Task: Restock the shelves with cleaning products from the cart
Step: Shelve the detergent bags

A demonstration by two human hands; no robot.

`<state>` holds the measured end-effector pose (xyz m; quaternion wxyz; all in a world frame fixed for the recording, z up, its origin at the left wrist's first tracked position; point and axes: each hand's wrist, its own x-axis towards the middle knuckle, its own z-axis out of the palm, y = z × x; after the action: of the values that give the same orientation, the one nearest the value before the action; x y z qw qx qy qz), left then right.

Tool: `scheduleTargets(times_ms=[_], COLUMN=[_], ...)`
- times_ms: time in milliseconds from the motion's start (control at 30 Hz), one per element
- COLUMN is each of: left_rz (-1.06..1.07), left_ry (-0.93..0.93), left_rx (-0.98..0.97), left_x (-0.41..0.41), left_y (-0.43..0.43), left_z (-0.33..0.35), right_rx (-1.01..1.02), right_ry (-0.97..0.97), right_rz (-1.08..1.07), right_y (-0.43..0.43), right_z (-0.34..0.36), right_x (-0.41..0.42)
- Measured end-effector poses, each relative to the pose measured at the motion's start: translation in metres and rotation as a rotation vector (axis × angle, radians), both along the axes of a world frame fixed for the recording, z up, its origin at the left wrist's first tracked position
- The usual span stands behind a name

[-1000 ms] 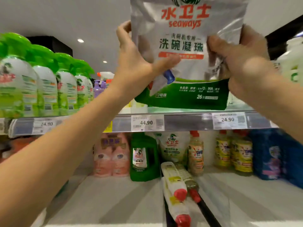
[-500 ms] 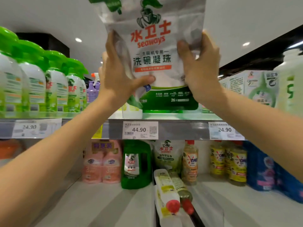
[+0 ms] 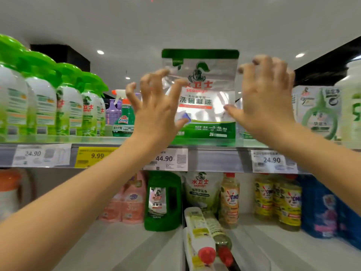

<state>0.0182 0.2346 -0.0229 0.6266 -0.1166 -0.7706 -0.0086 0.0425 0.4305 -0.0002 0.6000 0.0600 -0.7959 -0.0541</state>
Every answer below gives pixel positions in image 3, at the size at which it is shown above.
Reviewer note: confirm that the person's right hand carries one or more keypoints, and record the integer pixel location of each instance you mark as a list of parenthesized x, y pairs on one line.
[(268, 104)]

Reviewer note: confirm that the person's left hand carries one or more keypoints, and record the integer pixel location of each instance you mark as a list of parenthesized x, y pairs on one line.
[(155, 118)]

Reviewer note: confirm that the teal orange-trigger spray bottle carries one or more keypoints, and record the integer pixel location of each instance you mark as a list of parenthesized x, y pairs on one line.
[(125, 118)]

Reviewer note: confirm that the small purple cleaner bottle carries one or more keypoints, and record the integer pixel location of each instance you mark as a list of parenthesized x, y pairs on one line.
[(113, 113)]

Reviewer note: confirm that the small green white cleaner pouch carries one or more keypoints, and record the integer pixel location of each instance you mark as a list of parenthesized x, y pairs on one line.
[(318, 118)]

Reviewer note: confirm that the large green white cleaner pouch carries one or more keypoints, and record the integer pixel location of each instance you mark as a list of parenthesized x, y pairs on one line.
[(200, 70)]

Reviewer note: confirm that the white green-print cleaner pouch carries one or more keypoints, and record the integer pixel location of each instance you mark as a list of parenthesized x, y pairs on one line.
[(203, 186)]

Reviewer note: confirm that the translucent white green-label bottle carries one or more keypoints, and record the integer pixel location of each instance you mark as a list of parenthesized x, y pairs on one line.
[(351, 110)]

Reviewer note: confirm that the dark green cleaner bottle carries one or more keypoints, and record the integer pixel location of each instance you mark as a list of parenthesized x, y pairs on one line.
[(163, 206)]

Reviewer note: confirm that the dark blue-pump cleaner bottle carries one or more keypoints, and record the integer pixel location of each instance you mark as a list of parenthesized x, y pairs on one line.
[(318, 209)]

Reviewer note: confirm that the row of green pump bottles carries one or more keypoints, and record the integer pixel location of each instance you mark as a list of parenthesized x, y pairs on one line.
[(39, 104)]

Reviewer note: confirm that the slim white red-capped bottle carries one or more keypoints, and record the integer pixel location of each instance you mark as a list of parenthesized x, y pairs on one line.
[(217, 234), (197, 234)]

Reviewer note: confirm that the blue pump cleaner bottle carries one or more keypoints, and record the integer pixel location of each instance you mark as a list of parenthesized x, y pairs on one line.
[(351, 223)]

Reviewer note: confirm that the person's left forearm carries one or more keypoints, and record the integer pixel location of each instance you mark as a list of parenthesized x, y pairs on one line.
[(67, 211)]

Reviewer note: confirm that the person's right forearm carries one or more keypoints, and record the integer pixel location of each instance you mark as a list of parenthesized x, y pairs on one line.
[(321, 160)]

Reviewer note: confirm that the white price tag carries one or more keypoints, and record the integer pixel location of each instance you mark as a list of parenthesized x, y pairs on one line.
[(169, 159), (39, 155), (273, 160)]

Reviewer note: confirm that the round ceiling light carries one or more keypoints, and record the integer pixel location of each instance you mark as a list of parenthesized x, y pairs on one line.
[(100, 52), (299, 55)]

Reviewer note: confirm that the yellow price tag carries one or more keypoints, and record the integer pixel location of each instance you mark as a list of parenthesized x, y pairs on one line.
[(96, 157)]

